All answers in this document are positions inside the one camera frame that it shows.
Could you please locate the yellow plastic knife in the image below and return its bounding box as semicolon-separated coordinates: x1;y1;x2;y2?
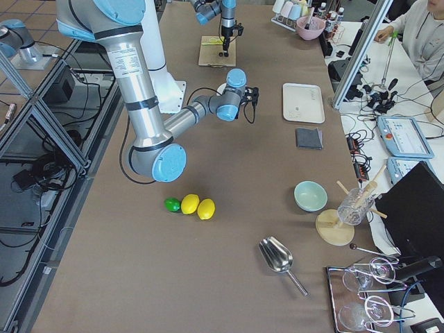
201;40;223;45

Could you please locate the wire glass rack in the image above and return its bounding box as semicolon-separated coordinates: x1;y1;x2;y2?
325;257;416;332

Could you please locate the mint green bowl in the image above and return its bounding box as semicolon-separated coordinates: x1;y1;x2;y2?
293;180;327;212

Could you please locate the cream round plate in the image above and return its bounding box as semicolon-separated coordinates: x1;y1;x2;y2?
216;83;226;96

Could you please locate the clear textured glass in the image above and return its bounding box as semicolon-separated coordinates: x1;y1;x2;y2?
337;188;375;226

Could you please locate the white wire cup rack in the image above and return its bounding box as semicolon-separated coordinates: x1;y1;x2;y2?
271;0;311;32

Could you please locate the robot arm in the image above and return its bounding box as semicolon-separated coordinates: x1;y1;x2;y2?
190;0;244;58
56;0;252;182

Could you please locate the yellow lemon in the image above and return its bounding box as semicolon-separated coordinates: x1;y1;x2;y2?
197;198;216;220
180;194;200;214

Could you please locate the wooden cup stand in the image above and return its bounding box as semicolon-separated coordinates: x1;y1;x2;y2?
316;165;387;246

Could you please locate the grey folded cloth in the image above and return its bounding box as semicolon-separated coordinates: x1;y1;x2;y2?
296;128;323;150

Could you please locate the wooden cutting board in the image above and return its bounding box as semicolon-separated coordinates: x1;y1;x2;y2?
198;35;237;67

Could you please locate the blue teach pendant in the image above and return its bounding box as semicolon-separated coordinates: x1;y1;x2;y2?
377;116;434;159
386;157;422;185

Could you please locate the green lime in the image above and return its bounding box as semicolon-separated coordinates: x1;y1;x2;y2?
164;197;181;213

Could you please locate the aluminium frame post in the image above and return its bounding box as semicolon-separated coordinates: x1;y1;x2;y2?
332;0;393;110

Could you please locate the metal muddler black tip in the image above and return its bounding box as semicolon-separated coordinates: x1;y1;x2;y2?
305;7;315;30

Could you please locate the metal ice scoop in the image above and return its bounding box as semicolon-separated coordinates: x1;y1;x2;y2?
258;236;309;296

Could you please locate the seated person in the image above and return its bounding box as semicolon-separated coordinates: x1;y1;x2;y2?
374;0;443;84

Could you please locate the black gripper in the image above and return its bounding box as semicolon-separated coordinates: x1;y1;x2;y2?
221;19;244;54
241;86;259;106

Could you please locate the pink bowl with ice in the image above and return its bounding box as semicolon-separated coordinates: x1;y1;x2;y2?
296;17;325;41

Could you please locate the black monitor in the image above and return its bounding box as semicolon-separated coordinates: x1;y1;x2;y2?
375;162;443;259

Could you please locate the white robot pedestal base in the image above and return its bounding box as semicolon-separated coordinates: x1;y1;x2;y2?
141;0;186;114

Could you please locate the cream rabbit tray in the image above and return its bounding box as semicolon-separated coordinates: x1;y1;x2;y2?
282;83;325;123

